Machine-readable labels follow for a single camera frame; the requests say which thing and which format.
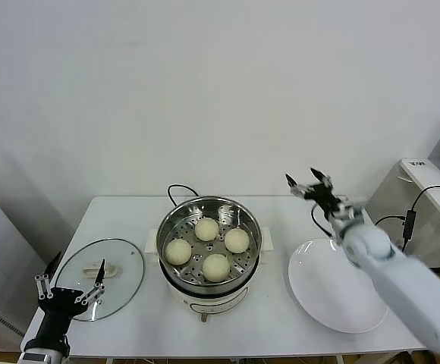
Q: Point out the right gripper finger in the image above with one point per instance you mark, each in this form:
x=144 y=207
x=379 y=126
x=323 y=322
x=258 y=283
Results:
x=325 y=180
x=299 y=189

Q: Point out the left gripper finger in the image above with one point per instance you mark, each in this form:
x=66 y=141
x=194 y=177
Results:
x=43 y=287
x=99 y=277

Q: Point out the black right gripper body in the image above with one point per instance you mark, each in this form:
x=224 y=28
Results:
x=322 y=195

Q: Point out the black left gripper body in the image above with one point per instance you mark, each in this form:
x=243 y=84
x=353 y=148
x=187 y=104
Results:
x=60 y=301

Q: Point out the round glass pot lid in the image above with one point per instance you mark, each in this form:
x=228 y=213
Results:
x=114 y=270

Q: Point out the white steamed baozi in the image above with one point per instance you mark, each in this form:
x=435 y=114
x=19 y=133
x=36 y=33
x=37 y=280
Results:
x=206 y=229
x=237 y=240
x=178 y=252
x=215 y=267

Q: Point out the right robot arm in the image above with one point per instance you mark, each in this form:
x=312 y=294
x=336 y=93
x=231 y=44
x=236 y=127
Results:
x=402 y=284

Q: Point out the perforated steel steamer basket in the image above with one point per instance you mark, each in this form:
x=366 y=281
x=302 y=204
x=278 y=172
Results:
x=170 y=223

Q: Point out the white floor cabinet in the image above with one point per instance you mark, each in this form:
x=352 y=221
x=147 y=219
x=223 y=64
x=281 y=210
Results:
x=7 y=258

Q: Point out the large white plate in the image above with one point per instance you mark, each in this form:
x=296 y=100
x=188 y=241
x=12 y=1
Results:
x=318 y=284

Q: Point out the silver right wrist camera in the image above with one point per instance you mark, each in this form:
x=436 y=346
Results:
x=351 y=208

